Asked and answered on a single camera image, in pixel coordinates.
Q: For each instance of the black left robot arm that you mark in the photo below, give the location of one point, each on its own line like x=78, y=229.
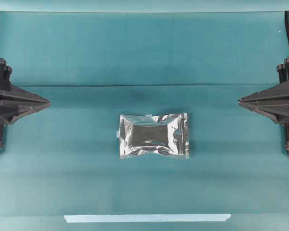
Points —
x=16, y=108

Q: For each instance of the long blue tape strip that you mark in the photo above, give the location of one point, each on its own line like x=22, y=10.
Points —
x=133, y=218

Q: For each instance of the silver zip bag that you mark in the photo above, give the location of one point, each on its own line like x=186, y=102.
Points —
x=166, y=135

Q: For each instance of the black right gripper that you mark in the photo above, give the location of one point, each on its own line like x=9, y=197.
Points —
x=278, y=94

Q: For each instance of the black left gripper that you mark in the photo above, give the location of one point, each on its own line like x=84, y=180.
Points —
x=11, y=95

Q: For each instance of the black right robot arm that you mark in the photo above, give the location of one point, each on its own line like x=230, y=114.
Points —
x=273, y=106

